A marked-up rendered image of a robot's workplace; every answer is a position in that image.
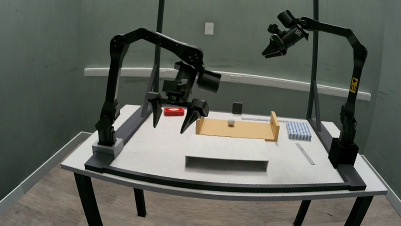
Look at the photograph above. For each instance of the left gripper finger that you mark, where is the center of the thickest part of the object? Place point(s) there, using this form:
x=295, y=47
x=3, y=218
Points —
x=270, y=49
x=277, y=54

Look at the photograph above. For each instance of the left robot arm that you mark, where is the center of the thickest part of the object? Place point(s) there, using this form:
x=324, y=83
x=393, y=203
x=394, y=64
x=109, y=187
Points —
x=347, y=133

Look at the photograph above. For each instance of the dark grey metal frame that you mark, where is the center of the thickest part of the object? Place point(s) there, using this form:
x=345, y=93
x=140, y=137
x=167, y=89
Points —
x=313, y=94

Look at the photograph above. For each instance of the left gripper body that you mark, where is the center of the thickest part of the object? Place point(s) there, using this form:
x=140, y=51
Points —
x=283, y=42

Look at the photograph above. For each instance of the blue and white checkered box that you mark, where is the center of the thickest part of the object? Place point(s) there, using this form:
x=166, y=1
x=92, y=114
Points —
x=298, y=131

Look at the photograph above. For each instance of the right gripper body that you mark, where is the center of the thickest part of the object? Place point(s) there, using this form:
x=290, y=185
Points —
x=176, y=100

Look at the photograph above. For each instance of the white low shelf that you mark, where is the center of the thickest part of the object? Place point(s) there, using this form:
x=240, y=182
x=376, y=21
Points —
x=227, y=148

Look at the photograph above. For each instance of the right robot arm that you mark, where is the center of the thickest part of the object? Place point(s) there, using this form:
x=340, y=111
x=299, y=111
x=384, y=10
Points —
x=207, y=80

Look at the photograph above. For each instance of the white ball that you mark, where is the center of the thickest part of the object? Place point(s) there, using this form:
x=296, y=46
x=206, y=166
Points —
x=231, y=121

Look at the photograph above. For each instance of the tan wooden tray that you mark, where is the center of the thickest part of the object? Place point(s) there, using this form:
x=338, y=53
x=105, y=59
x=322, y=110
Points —
x=241, y=129

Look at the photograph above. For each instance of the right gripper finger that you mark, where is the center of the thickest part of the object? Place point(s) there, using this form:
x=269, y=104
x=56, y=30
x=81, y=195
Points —
x=192, y=115
x=157, y=112

